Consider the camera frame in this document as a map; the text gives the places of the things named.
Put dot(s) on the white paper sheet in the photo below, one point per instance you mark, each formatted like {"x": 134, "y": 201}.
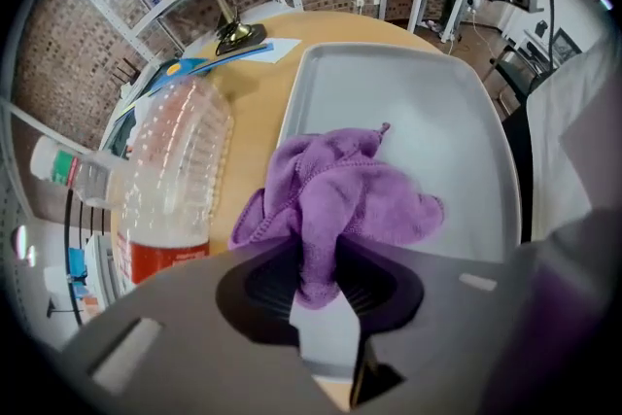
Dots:
{"x": 282, "y": 46}

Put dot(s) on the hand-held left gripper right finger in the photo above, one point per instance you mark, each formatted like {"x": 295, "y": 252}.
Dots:
{"x": 437, "y": 330}

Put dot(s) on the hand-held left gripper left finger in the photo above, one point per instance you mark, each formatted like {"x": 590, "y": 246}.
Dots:
{"x": 194, "y": 340}

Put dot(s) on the large clear bottle red label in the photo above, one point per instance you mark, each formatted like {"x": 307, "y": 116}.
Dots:
{"x": 180, "y": 160}

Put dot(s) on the small clear bottle green label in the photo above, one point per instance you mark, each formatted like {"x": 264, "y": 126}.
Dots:
{"x": 73, "y": 167}

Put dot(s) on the grey plastic tray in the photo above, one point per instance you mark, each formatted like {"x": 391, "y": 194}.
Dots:
{"x": 413, "y": 102}

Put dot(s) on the purple cloth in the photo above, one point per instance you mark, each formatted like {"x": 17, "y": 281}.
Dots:
{"x": 340, "y": 189}

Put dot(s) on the person's white shirt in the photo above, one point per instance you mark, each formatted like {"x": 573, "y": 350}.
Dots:
{"x": 573, "y": 136}

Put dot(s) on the blue hand tool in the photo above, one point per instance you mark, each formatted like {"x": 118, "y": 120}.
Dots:
{"x": 194, "y": 63}

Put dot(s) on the person's black trousers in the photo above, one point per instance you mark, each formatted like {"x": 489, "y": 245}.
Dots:
{"x": 517, "y": 170}

